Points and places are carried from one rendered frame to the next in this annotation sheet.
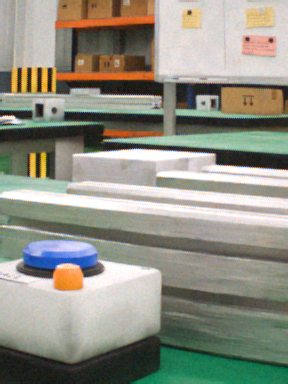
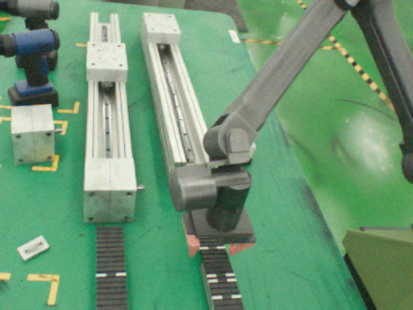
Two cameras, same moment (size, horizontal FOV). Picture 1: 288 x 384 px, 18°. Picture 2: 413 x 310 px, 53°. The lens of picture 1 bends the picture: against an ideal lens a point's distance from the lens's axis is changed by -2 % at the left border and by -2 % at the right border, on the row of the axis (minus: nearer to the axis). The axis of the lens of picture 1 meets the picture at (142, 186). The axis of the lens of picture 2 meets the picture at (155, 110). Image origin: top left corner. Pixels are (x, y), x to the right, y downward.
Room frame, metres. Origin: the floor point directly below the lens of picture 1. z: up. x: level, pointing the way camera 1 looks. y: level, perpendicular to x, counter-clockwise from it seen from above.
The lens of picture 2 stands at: (1.21, 0.46, 1.45)
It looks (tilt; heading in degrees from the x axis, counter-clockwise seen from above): 35 degrees down; 224
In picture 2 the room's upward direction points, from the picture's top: 8 degrees clockwise
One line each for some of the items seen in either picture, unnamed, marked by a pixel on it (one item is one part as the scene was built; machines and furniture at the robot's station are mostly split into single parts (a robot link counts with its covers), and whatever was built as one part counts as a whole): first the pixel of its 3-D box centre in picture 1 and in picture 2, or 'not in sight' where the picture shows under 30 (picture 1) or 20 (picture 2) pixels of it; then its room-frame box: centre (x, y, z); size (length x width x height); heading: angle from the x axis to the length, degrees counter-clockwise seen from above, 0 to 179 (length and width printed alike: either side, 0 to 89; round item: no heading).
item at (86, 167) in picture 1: (137, 207); (114, 190); (0.83, 0.00, 0.83); 0.12 x 0.09 x 0.10; 145
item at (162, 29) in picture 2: not in sight; (160, 31); (0.29, -0.47, 0.87); 0.16 x 0.11 x 0.07; 55
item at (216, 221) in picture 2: not in sight; (223, 211); (0.76, 0.22, 0.92); 0.10 x 0.07 x 0.07; 146
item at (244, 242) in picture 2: not in sight; (228, 237); (0.74, 0.24, 0.85); 0.07 x 0.07 x 0.09; 56
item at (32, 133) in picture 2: not in sight; (39, 133); (0.87, -0.24, 0.83); 0.11 x 0.10 x 0.10; 155
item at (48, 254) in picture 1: (60, 262); not in sight; (0.48, 0.04, 0.84); 0.04 x 0.04 x 0.02
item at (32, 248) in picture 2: not in sight; (33, 248); (1.02, 0.00, 0.78); 0.05 x 0.03 x 0.01; 179
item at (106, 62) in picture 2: not in sight; (106, 64); (0.59, -0.37, 0.87); 0.16 x 0.11 x 0.07; 55
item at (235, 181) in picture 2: not in sight; (228, 186); (0.77, 0.22, 0.98); 0.07 x 0.06 x 0.07; 155
